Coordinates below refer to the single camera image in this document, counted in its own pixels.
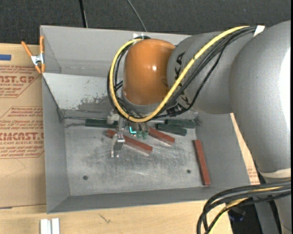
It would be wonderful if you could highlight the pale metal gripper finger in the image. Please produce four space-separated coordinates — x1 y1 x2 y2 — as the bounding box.
115 133 126 158
111 134 117 158

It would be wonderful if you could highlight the red-brown flat block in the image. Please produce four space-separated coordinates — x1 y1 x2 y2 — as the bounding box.
105 128 153 157
192 139 211 187
147 126 176 146

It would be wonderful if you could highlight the dark green flat block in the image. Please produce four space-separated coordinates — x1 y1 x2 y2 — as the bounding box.
164 118 199 129
84 118 119 128
156 123 188 137

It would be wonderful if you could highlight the grey metal bin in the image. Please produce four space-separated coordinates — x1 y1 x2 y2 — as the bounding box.
40 25 261 215

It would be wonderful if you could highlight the brown cardboard board red print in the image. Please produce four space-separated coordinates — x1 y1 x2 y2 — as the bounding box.
0 42 261 211

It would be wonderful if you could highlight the black cylinder on white bracket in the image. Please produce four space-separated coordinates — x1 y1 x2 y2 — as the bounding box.
106 114 120 124

